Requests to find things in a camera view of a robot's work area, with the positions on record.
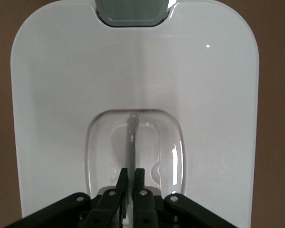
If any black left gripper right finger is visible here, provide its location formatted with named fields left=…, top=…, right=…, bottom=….
left=133, top=168, right=159, bottom=228

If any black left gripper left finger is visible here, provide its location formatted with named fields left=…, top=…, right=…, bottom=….
left=84, top=168, right=129, bottom=228

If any grey lid handle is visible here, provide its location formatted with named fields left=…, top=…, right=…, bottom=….
left=126, top=113, right=140, bottom=190

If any white plastic box lid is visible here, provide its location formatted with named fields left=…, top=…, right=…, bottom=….
left=10, top=0, right=261, bottom=228

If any grey lid latch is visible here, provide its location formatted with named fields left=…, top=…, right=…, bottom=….
left=95, top=0, right=170, bottom=27

